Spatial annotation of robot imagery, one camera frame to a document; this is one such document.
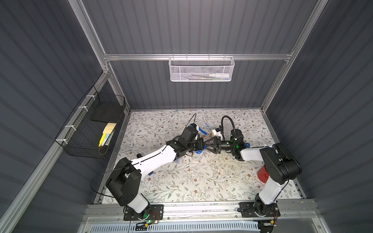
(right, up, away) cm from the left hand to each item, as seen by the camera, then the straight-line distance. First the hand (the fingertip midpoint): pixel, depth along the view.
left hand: (206, 147), depth 82 cm
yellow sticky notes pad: (-53, +11, -6) cm, 54 cm away
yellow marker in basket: (-53, +6, -11) cm, 54 cm away
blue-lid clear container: (-4, -6, +6) cm, 10 cm away
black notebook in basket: (-55, +20, -2) cm, 58 cm away
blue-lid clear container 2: (-17, -10, +8) cm, 21 cm away
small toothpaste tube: (+4, +13, +29) cm, 32 cm away
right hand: (0, 0, 0) cm, 0 cm away
